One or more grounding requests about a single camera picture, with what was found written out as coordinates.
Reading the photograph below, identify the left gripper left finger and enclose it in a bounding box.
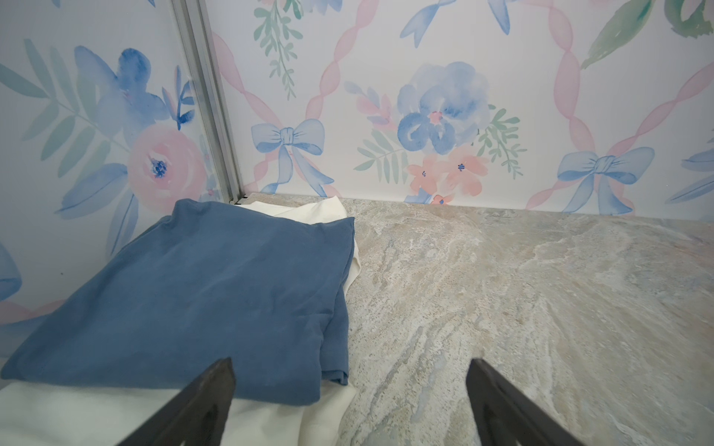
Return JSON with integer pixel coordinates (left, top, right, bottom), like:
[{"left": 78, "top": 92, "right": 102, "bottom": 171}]
[{"left": 119, "top": 358, "right": 235, "bottom": 446}]

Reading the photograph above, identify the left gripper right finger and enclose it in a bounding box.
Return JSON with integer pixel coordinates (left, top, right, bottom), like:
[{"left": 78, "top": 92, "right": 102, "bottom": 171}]
[{"left": 466, "top": 358, "right": 581, "bottom": 446}]

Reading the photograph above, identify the blue t-shirt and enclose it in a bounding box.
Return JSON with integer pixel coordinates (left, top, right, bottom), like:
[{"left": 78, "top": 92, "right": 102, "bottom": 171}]
[{"left": 1, "top": 200, "right": 355, "bottom": 406}]

